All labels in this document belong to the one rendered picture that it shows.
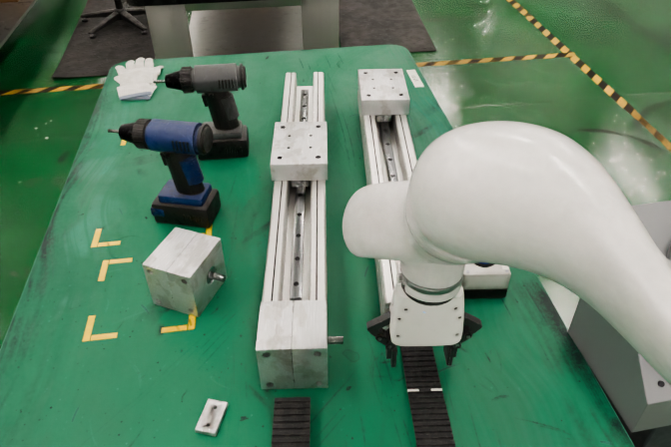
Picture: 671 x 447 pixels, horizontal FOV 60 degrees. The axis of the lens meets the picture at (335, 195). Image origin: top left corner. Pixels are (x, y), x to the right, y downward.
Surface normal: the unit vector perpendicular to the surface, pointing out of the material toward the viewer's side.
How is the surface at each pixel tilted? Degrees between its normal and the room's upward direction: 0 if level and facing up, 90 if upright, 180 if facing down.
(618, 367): 90
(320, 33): 90
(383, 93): 0
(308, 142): 0
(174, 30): 90
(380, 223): 61
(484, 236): 98
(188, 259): 0
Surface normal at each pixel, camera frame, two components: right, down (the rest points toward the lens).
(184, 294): -0.34, 0.58
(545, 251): -0.61, 0.60
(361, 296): 0.00, -0.79
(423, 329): 0.02, 0.59
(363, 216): -0.80, -0.16
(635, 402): -0.98, 0.12
